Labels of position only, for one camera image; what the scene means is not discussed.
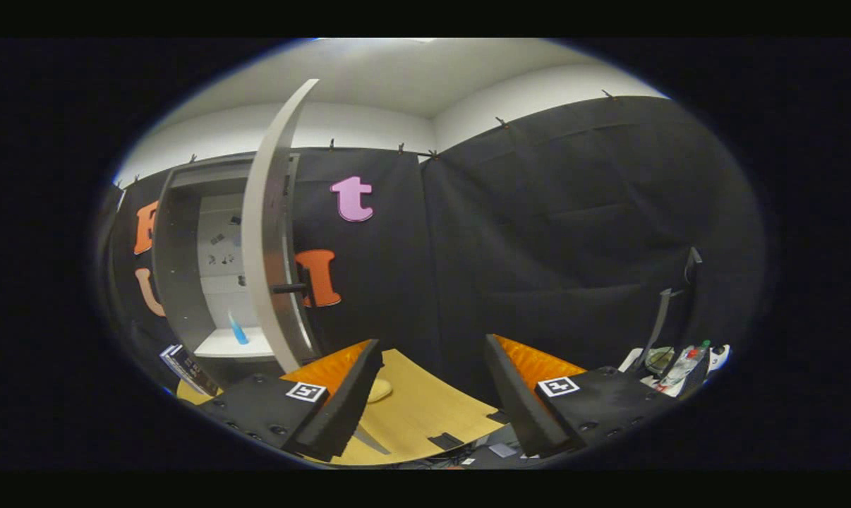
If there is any dark grey cabinet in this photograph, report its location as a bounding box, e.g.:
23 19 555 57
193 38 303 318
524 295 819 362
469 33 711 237
150 152 303 385

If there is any black desk stand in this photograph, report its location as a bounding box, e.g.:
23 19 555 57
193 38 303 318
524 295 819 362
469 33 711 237
641 247 704 375

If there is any clear plastic bottle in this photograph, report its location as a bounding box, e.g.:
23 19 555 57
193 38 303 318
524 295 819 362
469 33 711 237
662 341 712 387

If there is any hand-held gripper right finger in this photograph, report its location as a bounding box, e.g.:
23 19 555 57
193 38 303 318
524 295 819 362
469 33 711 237
483 334 680 458

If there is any black backdrop cloth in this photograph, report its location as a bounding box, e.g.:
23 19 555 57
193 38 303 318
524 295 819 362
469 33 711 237
97 95 768 410

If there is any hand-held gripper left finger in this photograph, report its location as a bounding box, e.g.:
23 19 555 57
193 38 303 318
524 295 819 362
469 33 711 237
196 339 385 463

